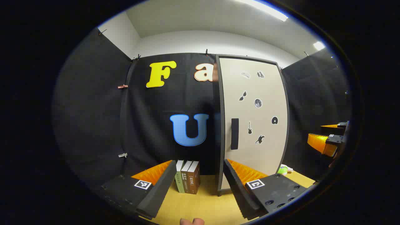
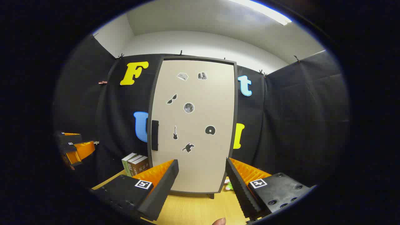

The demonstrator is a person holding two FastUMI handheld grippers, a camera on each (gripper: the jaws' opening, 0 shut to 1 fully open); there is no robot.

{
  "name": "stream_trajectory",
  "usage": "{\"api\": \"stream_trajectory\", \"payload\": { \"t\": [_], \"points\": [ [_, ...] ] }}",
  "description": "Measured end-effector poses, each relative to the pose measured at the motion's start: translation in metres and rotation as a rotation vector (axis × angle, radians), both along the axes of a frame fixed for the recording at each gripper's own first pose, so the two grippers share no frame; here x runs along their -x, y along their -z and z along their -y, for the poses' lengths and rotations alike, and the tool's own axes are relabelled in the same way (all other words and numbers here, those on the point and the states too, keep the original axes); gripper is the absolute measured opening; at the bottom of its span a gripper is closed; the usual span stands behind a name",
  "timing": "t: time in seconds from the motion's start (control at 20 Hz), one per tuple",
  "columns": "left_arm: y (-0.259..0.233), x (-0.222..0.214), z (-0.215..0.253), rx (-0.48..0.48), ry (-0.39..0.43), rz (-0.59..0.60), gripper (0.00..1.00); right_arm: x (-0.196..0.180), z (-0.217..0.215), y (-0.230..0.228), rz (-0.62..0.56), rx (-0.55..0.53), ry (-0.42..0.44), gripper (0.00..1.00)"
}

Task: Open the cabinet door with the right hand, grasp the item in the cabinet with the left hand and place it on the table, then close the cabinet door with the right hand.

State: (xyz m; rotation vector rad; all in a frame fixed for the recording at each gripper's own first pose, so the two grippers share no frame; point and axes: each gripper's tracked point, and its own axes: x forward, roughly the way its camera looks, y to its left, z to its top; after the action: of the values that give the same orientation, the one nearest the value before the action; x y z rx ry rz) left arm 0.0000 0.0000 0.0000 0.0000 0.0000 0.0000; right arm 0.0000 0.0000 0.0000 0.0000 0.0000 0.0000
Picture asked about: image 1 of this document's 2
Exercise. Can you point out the small ceiling light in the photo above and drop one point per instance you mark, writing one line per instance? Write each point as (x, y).
(319, 46)

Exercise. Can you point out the black backdrop cloth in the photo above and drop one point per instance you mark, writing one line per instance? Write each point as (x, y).
(93, 125)

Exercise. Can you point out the white clip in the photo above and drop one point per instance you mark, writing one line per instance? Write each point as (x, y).
(122, 155)

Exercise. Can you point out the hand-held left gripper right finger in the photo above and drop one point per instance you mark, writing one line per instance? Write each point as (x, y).
(239, 193)

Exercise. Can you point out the small green and white toy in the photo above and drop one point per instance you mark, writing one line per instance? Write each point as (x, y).
(282, 170)

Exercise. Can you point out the grey cabinet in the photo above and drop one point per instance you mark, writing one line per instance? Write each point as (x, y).
(218, 125)

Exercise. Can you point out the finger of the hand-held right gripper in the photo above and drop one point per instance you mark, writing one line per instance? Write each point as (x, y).
(318, 142)
(342, 125)

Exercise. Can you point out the dark brown book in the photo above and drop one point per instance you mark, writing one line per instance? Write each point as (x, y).
(194, 181)

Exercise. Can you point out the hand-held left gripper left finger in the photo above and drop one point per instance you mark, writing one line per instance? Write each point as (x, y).
(157, 193)

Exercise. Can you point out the light brown book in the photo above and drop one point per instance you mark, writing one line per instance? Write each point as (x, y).
(185, 184)

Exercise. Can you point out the pink clip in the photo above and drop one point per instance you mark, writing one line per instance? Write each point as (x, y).
(122, 86)

